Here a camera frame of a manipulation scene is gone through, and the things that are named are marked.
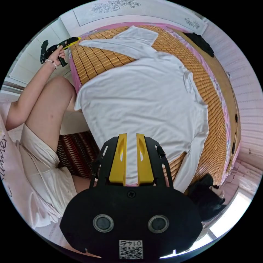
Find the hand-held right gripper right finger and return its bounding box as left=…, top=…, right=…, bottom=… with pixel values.
left=136, top=133, right=154, bottom=184

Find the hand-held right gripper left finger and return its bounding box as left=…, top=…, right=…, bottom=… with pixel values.
left=108, top=133, right=127, bottom=184

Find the white long sleeve shirt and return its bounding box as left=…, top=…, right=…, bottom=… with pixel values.
left=74, top=25, right=210, bottom=193

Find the person's left forearm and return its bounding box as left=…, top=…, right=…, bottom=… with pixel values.
left=5, top=59, right=58, bottom=130

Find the person's left hand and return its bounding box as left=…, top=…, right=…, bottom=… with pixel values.
left=49, top=46, right=66, bottom=67

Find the red wavy patterned rug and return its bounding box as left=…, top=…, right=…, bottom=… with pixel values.
left=57, top=131, right=101, bottom=179

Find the pile of clothes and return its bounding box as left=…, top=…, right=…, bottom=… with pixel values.
left=188, top=173, right=227, bottom=223

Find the person's body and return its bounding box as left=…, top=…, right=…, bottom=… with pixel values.
left=0, top=76, right=103, bottom=247

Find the black garment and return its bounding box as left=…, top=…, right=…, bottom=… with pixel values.
left=183, top=32, right=215, bottom=58

